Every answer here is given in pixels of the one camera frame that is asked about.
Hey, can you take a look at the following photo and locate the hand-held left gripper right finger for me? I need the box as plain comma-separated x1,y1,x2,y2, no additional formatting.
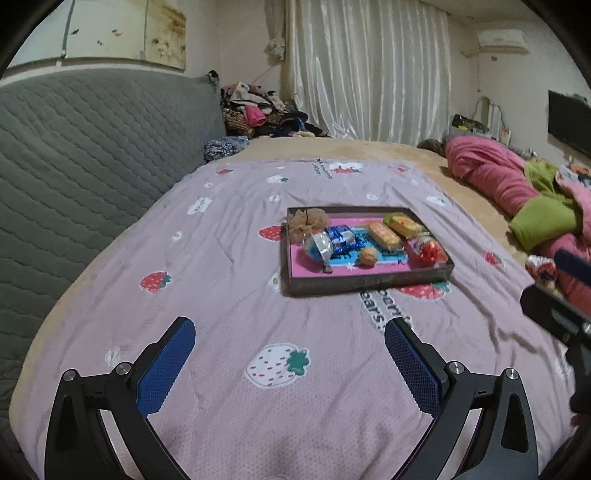
384,318,540,480

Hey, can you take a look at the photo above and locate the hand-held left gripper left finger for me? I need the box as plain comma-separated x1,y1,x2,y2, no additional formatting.
45,316,196,480

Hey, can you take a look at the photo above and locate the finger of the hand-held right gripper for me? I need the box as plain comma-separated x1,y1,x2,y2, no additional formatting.
554,249,591,283
520,284,591,343

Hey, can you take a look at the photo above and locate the shallow brown cardboard tray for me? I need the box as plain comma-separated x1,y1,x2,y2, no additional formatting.
280,206,455,297

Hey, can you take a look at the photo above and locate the red orange egg toy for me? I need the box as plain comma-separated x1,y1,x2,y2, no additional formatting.
413,234,446,266

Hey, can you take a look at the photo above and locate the yellow biscuit packet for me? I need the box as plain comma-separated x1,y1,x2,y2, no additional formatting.
384,212,428,238
367,222,402,250

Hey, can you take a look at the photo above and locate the blue snack packet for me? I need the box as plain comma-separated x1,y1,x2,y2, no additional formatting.
325,224,368,254

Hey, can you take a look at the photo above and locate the beige mesh scrunchie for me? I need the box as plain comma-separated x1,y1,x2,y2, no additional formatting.
288,209,328,241

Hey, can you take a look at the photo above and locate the small red white doll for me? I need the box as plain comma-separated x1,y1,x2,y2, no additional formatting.
525,255,559,291

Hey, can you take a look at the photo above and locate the green fleece blanket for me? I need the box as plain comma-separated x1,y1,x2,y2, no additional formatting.
509,159,580,250

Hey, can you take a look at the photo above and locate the pink strawberry printed blanket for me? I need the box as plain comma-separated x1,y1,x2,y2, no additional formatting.
11,157,583,480

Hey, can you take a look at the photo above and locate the pink book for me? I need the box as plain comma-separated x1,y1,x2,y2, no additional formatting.
288,215,446,278

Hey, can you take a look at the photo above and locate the pink quilt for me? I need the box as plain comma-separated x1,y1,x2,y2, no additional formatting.
444,136,591,305

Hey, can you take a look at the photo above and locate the black television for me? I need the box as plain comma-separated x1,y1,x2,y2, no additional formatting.
548,90,591,158

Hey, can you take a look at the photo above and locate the dark green bag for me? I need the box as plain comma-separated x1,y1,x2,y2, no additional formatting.
451,114,485,132

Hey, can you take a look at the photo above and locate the beige bed sheet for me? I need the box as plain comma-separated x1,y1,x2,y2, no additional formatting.
240,137,591,296

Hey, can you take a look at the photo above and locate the grey quilted headboard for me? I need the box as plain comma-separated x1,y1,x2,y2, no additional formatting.
0,71,227,402

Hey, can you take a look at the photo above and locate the blue floral cloth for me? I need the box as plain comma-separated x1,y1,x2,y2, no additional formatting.
204,136,250,163

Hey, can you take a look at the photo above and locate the white air conditioner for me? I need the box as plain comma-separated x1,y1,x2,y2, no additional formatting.
478,30,528,49

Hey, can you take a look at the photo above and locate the pile of clothes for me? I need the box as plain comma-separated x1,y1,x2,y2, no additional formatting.
221,82,331,139

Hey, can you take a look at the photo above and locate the white curtain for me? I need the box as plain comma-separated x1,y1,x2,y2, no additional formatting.
281,0,452,145

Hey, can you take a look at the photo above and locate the flower wall painting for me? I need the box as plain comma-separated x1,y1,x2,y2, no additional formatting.
9,0,187,75

